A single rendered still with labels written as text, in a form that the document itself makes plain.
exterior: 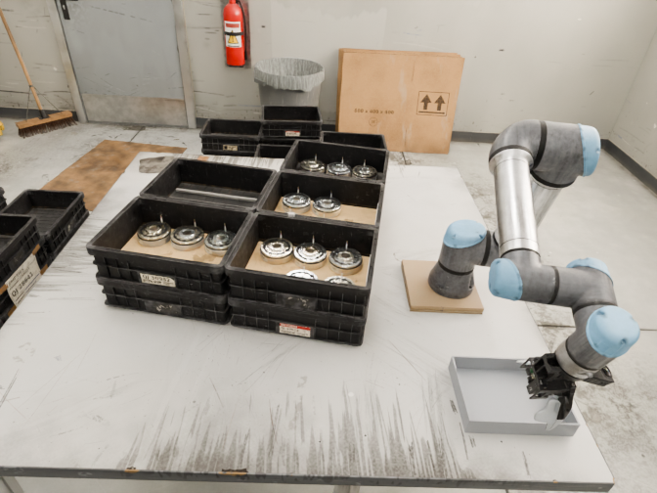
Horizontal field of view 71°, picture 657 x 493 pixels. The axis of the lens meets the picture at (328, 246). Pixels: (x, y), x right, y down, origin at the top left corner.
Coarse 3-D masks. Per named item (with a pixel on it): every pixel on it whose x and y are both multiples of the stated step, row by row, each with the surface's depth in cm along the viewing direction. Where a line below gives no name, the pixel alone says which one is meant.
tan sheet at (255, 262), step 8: (256, 248) 147; (256, 256) 144; (248, 264) 140; (256, 264) 141; (264, 264) 141; (272, 264) 141; (288, 264) 141; (368, 264) 144; (272, 272) 138; (280, 272) 138; (288, 272) 138; (312, 272) 139; (320, 272) 139; (328, 272) 139; (360, 272) 140; (352, 280) 137; (360, 280) 137
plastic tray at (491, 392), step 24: (456, 360) 127; (480, 360) 127; (504, 360) 126; (456, 384) 121; (480, 384) 124; (504, 384) 125; (480, 408) 118; (504, 408) 119; (528, 408) 119; (480, 432) 113; (504, 432) 113; (528, 432) 113; (552, 432) 113
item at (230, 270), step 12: (252, 216) 144; (276, 216) 145; (288, 216) 145; (360, 228) 142; (372, 228) 142; (240, 240) 133; (372, 240) 137; (372, 252) 132; (228, 264) 124; (372, 264) 128; (240, 276) 123; (252, 276) 122; (264, 276) 122; (276, 276) 121; (288, 276) 122; (372, 276) 124; (312, 288) 121; (324, 288) 121; (336, 288) 120; (348, 288) 119; (360, 288) 119
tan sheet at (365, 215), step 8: (280, 200) 172; (280, 208) 167; (344, 208) 170; (352, 208) 170; (360, 208) 170; (368, 208) 171; (336, 216) 165; (344, 216) 166; (352, 216) 166; (360, 216) 166; (368, 216) 166
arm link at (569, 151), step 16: (544, 128) 104; (560, 128) 104; (576, 128) 104; (592, 128) 105; (544, 144) 104; (560, 144) 103; (576, 144) 103; (592, 144) 103; (544, 160) 106; (560, 160) 105; (576, 160) 104; (592, 160) 104; (544, 176) 111; (560, 176) 108; (576, 176) 110; (544, 192) 116; (544, 208) 120; (496, 240) 137; (496, 256) 139
